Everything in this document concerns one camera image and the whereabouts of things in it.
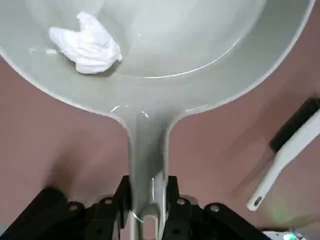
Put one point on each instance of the beige plastic dustpan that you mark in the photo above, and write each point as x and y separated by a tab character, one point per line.
175	37

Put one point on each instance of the white paper ball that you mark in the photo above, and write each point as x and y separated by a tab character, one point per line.
87	52

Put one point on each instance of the beige hand brush black bristles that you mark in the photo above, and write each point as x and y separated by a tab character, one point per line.
282	160

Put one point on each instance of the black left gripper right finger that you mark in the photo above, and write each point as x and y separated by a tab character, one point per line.
195	222

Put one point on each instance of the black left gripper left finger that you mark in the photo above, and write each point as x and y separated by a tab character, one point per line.
75	222

